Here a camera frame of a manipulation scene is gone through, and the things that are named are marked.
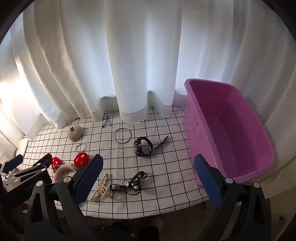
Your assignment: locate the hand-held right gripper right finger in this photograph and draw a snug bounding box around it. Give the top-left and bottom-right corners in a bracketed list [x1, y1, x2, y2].
[194, 153, 273, 241]

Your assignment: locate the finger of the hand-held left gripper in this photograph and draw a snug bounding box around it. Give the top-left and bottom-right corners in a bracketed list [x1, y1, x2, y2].
[14, 153, 53, 180]
[0, 154, 24, 175]

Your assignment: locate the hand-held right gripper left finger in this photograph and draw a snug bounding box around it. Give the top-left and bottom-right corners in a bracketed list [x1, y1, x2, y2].
[23, 153, 104, 241]

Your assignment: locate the pearl hair claw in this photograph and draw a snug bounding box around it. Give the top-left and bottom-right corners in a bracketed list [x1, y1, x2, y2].
[90, 173, 114, 201]

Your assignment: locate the black bow hair tie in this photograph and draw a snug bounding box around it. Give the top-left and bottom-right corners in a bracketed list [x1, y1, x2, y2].
[110, 171, 148, 194]

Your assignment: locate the beige sloth plush keychain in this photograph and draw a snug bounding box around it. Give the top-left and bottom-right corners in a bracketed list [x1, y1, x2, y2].
[68, 124, 87, 153]

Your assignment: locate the pink plastic basin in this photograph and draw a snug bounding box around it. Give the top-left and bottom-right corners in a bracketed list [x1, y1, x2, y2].
[184, 78, 276, 188]

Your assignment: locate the black studded bracelet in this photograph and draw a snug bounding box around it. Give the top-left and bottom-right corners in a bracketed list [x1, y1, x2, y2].
[134, 137, 154, 158]

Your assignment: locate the white plastic object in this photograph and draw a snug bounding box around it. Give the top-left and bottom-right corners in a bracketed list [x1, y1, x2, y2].
[16, 139, 29, 156]

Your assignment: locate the silver metal bangle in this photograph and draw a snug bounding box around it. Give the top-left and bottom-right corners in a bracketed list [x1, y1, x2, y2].
[113, 128, 132, 144]

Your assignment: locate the black hair clip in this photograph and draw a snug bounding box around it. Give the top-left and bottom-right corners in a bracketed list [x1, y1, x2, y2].
[154, 136, 169, 151]

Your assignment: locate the white curtain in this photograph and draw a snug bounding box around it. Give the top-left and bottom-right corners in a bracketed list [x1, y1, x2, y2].
[0, 0, 296, 200]

